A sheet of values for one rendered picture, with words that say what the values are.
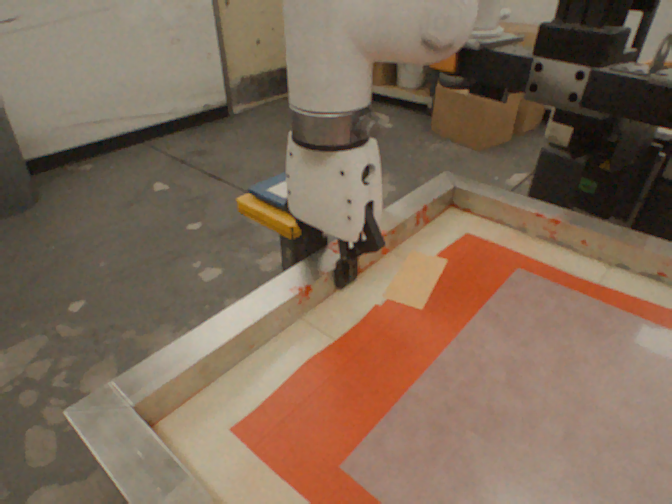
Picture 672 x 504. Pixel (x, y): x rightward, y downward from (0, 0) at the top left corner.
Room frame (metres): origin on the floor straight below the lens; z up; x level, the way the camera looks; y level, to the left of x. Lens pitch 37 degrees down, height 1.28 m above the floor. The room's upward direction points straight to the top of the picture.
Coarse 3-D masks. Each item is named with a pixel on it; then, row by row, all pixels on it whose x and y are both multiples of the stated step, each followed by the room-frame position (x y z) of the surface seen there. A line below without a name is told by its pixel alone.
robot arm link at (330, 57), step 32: (288, 0) 0.39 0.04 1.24; (320, 0) 0.37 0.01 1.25; (352, 0) 0.38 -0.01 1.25; (384, 0) 0.38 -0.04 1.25; (416, 0) 0.38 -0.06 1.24; (448, 0) 0.38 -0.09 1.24; (288, 32) 0.39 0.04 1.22; (320, 32) 0.37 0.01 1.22; (352, 32) 0.37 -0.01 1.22; (384, 32) 0.38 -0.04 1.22; (416, 32) 0.38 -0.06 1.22; (448, 32) 0.38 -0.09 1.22; (288, 64) 0.40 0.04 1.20; (320, 64) 0.37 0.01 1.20; (352, 64) 0.38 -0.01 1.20; (416, 64) 0.40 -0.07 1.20; (320, 96) 0.37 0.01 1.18; (352, 96) 0.38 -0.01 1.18
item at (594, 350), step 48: (480, 240) 0.49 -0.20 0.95; (480, 288) 0.39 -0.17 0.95; (528, 288) 0.39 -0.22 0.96; (576, 288) 0.39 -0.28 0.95; (480, 336) 0.31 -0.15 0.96; (528, 336) 0.31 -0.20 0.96; (576, 336) 0.31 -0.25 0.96; (624, 336) 0.31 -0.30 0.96; (528, 384) 0.25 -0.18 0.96; (576, 384) 0.25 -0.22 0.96; (624, 384) 0.25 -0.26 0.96; (624, 432) 0.21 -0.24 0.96
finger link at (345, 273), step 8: (352, 248) 0.38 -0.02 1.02; (360, 248) 0.37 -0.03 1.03; (352, 256) 0.38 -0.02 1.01; (336, 264) 0.38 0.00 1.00; (344, 264) 0.39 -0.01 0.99; (352, 264) 0.39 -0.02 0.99; (336, 272) 0.38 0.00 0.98; (344, 272) 0.39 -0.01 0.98; (352, 272) 0.39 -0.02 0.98; (336, 280) 0.38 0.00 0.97; (344, 280) 0.39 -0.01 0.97; (352, 280) 0.39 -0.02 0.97
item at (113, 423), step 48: (432, 192) 0.57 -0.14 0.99; (480, 192) 0.57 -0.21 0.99; (336, 240) 0.44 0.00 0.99; (576, 240) 0.47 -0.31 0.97; (624, 240) 0.44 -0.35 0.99; (288, 288) 0.35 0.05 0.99; (336, 288) 0.39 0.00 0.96; (192, 336) 0.28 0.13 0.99; (240, 336) 0.28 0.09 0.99; (144, 384) 0.23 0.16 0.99; (192, 384) 0.24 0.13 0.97; (96, 432) 0.18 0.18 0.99; (144, 432) 0.18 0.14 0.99; (144, 480) 0.15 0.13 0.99; (192, 480) 0.15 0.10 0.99
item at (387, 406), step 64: (384, 320) 0.34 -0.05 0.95; (320, 384) 0.25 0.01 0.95; (384, 384) 0.25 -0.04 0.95; (448, 384) 0.25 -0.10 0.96; (512, 384) 0.25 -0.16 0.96; (256, 448) 0.19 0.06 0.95; (320, 448) 0.19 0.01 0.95; (384, 448) 0.19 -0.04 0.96; (448, 448) 0.19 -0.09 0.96; (512, 448) 0.19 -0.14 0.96; (576, 448) 0.19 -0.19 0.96
